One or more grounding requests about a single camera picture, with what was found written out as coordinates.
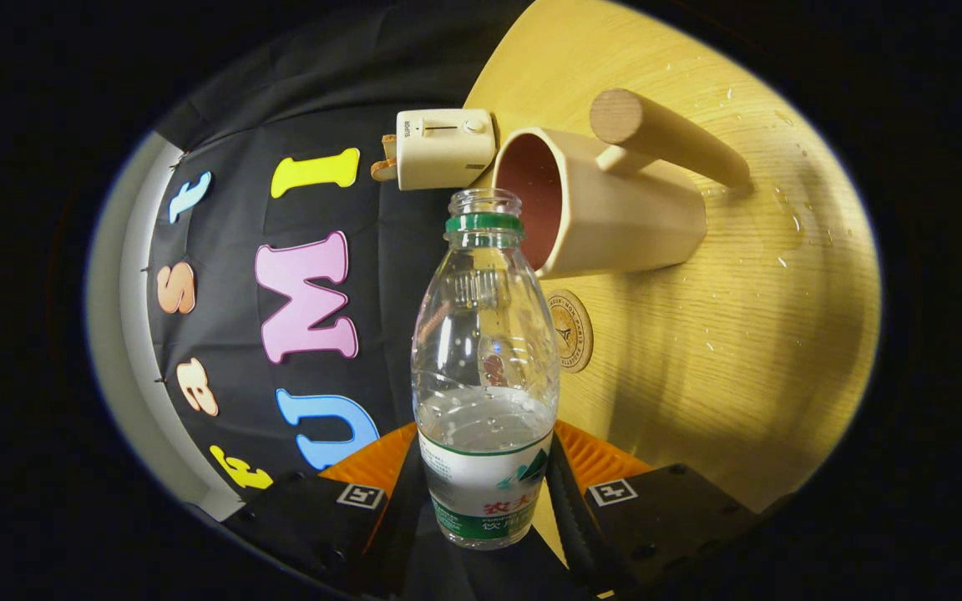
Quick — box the cream toaster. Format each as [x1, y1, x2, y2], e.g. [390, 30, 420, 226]
[396, 109, 499, 191]

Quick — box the beige cup with wooden handle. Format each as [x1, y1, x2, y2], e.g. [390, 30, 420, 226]
[491, 88, 752, 280]

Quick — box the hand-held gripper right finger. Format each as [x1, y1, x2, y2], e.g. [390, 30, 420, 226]
[544, 420, 762, 598]

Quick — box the black backdrop cloth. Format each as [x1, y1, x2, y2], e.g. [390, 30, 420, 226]
[147, 0, 532, 502]

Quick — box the round wooden coaster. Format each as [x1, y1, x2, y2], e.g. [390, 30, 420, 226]
[541, 289, 595, 373]

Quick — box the wooden table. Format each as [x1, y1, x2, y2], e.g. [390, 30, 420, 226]
[464, 0, 881, 568]

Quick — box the clear plastic bottle green label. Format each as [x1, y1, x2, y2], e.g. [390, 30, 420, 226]
[411, 189, 562, 550]

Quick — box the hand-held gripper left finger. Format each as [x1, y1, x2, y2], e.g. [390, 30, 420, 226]
[222, 422, 432, 598]

